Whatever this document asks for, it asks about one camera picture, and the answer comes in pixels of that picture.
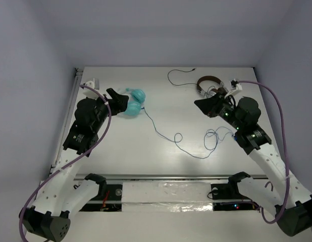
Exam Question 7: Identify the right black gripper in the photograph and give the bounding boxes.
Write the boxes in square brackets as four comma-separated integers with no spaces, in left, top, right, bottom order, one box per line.
[194,91,244,131]

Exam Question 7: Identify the teal cat-ear headphones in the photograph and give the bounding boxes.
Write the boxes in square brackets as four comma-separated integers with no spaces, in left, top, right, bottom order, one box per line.
[124,88,146,116]

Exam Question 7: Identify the blue headphone cable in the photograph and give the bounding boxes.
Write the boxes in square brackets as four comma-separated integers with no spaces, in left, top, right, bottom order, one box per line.
[141,107,239,160]

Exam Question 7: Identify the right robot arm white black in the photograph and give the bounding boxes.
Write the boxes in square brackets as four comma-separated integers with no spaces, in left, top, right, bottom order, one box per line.
[194,93,312,236]

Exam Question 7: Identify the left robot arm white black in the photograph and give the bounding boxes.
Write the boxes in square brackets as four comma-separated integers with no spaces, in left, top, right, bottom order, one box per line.
[19,87,129,241]

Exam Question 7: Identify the brown silver headphones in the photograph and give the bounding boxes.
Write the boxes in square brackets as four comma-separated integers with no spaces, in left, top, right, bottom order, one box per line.
[196,76,228,98]

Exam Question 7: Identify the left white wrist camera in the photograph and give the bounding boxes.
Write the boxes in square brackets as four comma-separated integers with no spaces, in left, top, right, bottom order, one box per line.
[82,78,99,99]

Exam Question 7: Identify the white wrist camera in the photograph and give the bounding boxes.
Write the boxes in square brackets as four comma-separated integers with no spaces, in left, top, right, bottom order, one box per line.
[225,79,242,98]
[82,78,99,99]

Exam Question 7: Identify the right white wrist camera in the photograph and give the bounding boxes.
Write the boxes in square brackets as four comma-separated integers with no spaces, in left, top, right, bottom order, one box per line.
[225,79,242,98]

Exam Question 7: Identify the left edge metal rail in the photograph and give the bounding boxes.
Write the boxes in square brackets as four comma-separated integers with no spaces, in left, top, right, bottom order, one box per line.
[49,68,84,174]

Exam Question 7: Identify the metal rail front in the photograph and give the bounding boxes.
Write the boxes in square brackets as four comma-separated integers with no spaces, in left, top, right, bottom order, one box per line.
[72,173,269,181]

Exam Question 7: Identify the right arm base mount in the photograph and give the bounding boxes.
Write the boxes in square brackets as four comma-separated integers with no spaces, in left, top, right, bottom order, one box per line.
[207,172,260,211]

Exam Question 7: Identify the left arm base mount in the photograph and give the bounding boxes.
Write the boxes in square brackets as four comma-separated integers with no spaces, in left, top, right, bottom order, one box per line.
[80,181,123,212]

